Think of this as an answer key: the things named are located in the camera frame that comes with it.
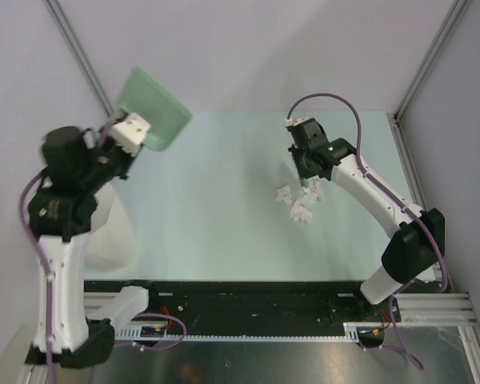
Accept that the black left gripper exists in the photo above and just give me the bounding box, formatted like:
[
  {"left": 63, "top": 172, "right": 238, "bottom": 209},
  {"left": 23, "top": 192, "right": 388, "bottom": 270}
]
[{"left": 82, "top": 121, "right": 146, "bottom": 190}]

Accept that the green plastic dustpan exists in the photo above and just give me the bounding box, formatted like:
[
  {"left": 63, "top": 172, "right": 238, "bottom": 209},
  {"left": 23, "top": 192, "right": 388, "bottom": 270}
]
[{"left": 114, "top": 66, "right": 192, "bottom": 152}]

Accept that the green hand brush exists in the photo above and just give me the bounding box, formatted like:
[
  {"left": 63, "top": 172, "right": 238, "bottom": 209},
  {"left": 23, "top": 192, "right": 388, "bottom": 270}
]
[{"left": 299, "top": 178, "right": 309, "bottom": 188}]

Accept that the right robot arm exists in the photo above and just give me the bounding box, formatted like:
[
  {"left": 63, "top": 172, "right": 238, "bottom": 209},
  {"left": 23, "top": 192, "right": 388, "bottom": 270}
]
[{"left": 285, "top": 117, "right": 445, "bottom": 321}]

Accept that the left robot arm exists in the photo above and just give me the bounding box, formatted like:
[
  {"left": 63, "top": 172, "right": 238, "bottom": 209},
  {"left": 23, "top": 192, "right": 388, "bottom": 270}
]
[{"left": 19, "top": 123, "right": 161, "bottom": 369}]

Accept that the crumpled white paper scrap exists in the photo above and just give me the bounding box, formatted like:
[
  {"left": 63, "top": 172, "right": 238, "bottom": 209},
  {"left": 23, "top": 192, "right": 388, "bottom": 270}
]
[
  {"left": 296, "top": 178, "right": 324, "bottom": 206},
  {"left": 290, "top": 204, "right": 313, "bottom": 223},
  {"left": 275, "top": 185, "right": 293, "bottom": 205}
]

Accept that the white plastic bin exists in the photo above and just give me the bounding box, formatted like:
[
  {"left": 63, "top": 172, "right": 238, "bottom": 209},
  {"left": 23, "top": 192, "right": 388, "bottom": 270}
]
[{"left": 86, "top": 182, "right": 139, "bottom": 272}]

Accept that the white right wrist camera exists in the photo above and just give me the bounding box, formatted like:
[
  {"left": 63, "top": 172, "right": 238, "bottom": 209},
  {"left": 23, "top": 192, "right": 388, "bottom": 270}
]
[{"left": 285, "top": 116, "right": 314, "bottom": 129}]

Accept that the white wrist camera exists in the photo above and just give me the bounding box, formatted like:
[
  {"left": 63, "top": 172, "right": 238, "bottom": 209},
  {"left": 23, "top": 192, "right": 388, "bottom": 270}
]
[
  {"left": 285, "top": 116, "right": 314, "bottom": 129},
  {"left": 109, "top": 113, "right": 151, "bottom": 157}
]

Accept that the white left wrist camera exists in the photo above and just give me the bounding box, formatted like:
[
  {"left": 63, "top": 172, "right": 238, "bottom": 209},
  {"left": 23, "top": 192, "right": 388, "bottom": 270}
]
[{"left": 109, "top": 113, "right": 151, "bottom": 157}]

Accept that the grey slotted cable duct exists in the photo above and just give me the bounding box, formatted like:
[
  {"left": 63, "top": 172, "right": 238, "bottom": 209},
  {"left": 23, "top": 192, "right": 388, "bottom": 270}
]
[{"left": 114, "top": 322, "right": 363, "bottom": 343}]

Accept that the aluminium frame rail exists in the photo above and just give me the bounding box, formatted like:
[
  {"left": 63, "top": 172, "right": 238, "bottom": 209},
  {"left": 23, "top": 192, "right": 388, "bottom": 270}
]
[{"left": 396, "top": 294, "right": 478, "bottom": 327}]

